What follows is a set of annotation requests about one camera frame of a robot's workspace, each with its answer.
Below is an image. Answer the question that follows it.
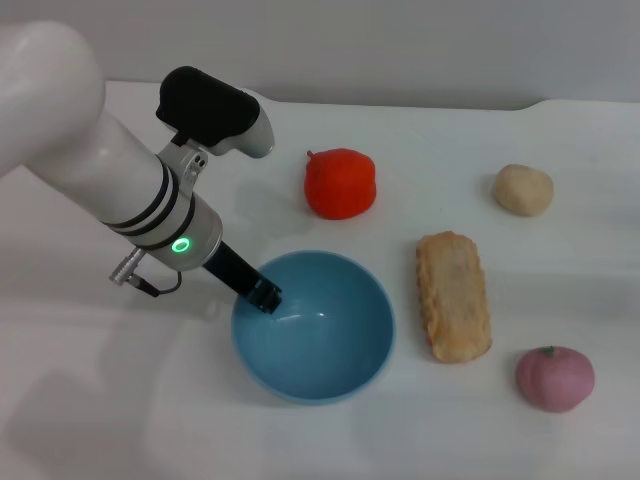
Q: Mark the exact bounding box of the long golden bread loaf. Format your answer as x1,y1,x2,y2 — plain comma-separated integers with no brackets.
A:
415,230,493,365

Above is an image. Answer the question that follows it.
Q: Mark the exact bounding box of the blue ceramic bowl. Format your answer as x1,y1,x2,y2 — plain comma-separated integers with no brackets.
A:
230,249,397,406

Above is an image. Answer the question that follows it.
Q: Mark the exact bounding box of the round beige bread bun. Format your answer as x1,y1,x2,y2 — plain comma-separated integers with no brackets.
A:
491,163,555,218

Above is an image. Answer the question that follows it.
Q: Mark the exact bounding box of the left arm cable with plug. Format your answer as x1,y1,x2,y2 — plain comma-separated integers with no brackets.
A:
109,248,183,299

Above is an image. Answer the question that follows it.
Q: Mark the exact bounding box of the pink toy peach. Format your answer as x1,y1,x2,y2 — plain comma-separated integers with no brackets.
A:
515,345,597,414

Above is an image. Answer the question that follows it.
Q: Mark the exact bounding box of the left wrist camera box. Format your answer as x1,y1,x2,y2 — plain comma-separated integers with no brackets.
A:
155,65,276,182

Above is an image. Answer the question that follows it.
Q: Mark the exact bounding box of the red toy pepper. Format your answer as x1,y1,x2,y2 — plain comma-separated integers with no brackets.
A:
303,147,378,221

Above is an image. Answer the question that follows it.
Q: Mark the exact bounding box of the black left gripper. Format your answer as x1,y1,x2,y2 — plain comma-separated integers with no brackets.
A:
201,240,284,316

